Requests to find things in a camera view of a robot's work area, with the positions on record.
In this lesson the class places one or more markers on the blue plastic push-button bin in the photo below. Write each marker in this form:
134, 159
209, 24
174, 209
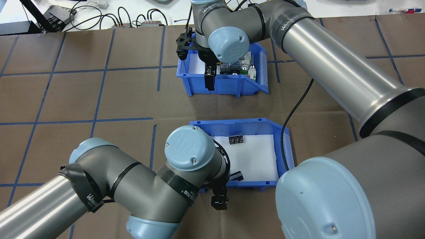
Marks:
229, 86

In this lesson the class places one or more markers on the blue plastic battery bin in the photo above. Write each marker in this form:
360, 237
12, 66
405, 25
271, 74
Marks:
245, 127

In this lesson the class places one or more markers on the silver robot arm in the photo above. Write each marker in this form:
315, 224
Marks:
139, 186
332, 66

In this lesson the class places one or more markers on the small black battery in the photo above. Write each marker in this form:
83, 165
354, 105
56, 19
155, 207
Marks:
236, 176
236, 139

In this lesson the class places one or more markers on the small grey connector box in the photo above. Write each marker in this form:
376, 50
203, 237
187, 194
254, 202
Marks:
151, 23

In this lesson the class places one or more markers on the black power box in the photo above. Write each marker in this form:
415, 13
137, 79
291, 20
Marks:
58, 16

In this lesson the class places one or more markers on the grey rounded device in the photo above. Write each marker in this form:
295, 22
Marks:
162, 1

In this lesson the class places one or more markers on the small white plug device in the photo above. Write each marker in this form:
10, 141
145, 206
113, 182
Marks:
103, 4

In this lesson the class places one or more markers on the black metal bar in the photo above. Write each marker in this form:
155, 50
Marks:
33, 13

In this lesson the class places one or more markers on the red and blue pens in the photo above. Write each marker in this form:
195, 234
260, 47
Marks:
403, 10

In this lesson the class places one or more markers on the wrist black camera bracket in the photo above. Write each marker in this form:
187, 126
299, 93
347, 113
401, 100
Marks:
184, 41

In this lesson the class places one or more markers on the green push button switch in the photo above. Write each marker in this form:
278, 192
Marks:
244, 70

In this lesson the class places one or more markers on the white grey switch block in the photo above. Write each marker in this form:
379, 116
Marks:
247, 57

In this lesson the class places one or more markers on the silver cylindrical switch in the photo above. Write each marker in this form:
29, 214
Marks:
253, 71

